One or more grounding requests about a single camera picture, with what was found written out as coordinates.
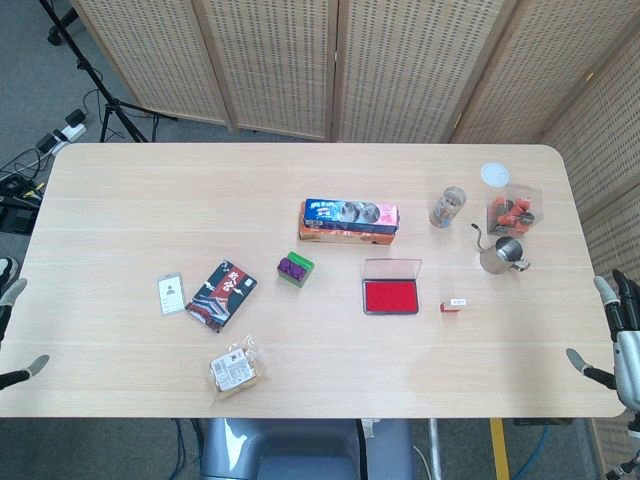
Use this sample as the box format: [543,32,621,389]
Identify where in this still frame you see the clear box of orange items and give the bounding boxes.
[485,183,545,237]

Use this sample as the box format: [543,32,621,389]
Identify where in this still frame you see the clear ID badge holder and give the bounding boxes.
[157,272,187,317]

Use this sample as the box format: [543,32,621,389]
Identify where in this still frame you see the black red illustrated box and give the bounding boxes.
[185,259,260,334]

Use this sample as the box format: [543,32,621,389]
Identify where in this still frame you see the black tripod stand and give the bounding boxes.
[39,0,177,144]

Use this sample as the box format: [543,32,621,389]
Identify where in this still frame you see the stainless steel gooseneck kettle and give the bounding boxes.
[469,222,531,276]

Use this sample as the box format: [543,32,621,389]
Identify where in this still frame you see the white and black shoe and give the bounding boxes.
[0,257,19,296]

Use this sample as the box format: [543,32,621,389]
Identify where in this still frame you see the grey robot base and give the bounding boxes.
[199,418,416,480]

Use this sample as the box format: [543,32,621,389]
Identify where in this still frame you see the metal table leg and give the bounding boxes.
[427,418,444,480]

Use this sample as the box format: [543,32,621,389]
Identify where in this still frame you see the clear cylinder snack jar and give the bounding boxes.
[429,186,468,229]

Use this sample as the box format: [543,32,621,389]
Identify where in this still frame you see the red ink pad clear lid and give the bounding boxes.
[360,257,423,316]

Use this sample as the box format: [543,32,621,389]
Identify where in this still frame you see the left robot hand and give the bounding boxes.
[0,277,50,391]

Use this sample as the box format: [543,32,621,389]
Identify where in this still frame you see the orange cracker box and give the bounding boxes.
[298,219,397,246]

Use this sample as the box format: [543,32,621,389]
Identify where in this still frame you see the blue cookie box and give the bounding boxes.
[302,197,401,234]

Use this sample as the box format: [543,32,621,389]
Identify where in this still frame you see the black floor equipment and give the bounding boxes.
[0,172,45,234]

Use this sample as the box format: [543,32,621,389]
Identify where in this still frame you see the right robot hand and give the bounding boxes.
[565,269,640,409]

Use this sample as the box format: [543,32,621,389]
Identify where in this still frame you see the white round lid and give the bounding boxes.
[480,161,512,188]

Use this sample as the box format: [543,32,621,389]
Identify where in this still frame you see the white power strip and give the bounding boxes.
[48,123,87,144]

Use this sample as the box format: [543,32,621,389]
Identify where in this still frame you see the wooden folding screen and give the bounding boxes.
[69,0,640,469]

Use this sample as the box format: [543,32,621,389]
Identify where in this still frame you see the packaged bread slices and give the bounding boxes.
[208,334,270,399]

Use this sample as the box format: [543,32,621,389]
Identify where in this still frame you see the blue cable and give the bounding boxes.
[517,422,551,480]

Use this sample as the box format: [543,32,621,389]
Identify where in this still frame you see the green and purple toy block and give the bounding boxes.
[273,251,316,290]

